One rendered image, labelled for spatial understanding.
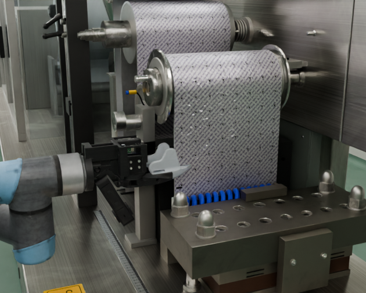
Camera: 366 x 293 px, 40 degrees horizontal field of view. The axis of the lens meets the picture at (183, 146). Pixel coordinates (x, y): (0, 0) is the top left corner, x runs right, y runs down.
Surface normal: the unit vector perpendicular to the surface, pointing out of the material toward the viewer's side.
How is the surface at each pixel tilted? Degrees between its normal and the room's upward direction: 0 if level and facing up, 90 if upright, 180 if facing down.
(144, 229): 90
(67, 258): 0
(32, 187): 90
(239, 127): 90
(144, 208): 90
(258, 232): 0
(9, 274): 0
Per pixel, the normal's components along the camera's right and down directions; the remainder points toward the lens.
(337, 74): -0.93, 0.11
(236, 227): 0.00, -0.96
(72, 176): 0.36, 0.08
